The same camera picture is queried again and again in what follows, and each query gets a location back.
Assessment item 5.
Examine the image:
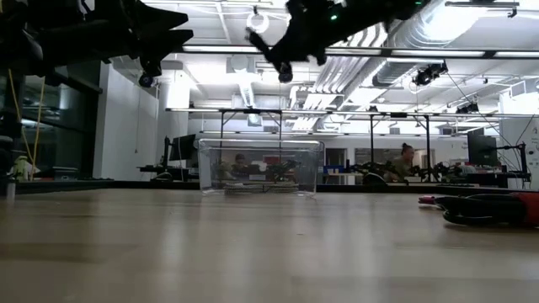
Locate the yellow extension cable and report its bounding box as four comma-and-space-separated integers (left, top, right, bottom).
7, 69, 46, 182

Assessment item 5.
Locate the white cable ring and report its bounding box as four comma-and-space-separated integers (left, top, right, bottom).
246, 11, 270, 35

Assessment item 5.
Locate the black cable with red strap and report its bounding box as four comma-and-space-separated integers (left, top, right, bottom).
433, 191, 539, 228

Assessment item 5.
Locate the black background station frame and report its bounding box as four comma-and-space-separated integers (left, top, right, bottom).
369, 112, 431, 183
218, 108, 284, 182

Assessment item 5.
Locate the dark grey box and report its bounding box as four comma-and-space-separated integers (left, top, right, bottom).
52, 166, 79, 182

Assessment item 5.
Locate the overhead light bar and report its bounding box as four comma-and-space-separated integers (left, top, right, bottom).
174, 44, 539, 60

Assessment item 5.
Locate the black computer monitor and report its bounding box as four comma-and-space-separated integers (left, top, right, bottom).
467, 133, 499, 167
162, 133, 198, 169

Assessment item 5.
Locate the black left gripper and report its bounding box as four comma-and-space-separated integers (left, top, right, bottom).
82, 0, 195, 89

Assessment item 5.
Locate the white green bottle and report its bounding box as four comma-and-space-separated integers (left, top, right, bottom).
10, 155, 41, 182

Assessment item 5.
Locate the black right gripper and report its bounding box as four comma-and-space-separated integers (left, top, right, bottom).
245, 0, 353, 67

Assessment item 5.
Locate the black ceiling-hung device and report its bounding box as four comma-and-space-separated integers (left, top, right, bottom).
412, 61, 450, 88

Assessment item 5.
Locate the black aluminium table frame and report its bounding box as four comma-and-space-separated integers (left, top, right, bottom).
0, 179, 539, 197

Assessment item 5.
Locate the overhead camera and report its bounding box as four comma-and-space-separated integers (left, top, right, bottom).
277, 62, 295, 84

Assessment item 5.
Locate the clear plastic bin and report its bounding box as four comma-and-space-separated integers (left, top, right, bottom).
197, 138, 325, 198

